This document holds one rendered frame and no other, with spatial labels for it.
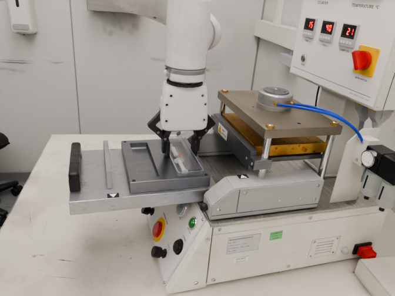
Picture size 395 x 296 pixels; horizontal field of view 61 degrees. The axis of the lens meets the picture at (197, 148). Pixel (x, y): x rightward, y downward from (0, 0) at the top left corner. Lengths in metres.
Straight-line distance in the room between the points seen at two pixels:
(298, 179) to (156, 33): 1.69
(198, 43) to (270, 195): 0.33
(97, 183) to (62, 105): 1.71
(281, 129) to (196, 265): 0.33
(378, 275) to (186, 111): 0.57
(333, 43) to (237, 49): 1.55
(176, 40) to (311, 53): 0.39
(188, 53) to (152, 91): 1.68
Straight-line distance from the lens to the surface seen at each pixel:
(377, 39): 0.76
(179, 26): 0.65
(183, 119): 0.70
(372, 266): 0.91
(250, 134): 0.75
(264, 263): 0.81
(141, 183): 0.66
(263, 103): 0.77
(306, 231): 0.80
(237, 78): 2.40
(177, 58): 0.66
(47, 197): 1.10
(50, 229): 0.97
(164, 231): 0.83
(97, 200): 0.66
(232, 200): 0.66
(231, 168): 0.87
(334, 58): 0.84
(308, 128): 0.70
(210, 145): 0.91
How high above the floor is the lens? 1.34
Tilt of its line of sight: 25 degrees down
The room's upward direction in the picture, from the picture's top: 5 degrees clockwise
